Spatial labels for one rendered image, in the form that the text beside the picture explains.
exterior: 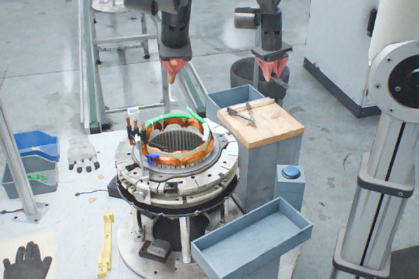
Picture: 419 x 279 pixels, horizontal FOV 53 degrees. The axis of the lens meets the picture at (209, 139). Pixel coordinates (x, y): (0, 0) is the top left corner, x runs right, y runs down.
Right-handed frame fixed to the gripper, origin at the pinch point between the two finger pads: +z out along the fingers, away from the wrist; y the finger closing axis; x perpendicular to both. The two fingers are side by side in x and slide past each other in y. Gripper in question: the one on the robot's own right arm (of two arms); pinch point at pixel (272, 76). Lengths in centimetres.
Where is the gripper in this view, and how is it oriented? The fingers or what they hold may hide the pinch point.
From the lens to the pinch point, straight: 126.2
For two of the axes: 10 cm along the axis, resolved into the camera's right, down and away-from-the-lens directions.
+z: 0.9, 8.3, 5.5
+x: 4.2, 4.7, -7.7
